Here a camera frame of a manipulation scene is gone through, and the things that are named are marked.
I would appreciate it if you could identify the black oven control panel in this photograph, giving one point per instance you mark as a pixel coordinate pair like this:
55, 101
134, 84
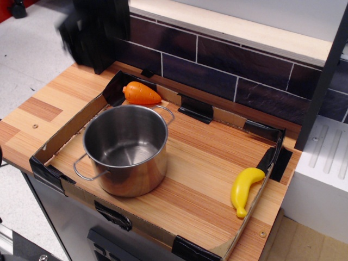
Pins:
125, 248

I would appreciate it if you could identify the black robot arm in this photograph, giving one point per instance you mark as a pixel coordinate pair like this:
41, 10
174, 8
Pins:
91, 30

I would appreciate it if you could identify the orange toy carrot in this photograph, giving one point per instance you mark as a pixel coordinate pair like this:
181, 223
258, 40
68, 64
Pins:
139, 93

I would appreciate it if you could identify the black chair caster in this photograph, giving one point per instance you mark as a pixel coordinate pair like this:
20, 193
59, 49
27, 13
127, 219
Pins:
18, 9

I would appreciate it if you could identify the yellow toy banana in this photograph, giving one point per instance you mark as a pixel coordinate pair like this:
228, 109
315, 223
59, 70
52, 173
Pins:
241, 188

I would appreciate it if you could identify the dark brick backsplash shelf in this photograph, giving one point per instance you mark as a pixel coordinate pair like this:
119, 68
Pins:
267, 69

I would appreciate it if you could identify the cardboard fence with black tape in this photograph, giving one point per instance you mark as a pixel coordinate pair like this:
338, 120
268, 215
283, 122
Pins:
189, 214

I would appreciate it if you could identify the stainless steel pot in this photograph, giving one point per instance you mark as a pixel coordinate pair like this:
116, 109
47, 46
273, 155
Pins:
127, 148

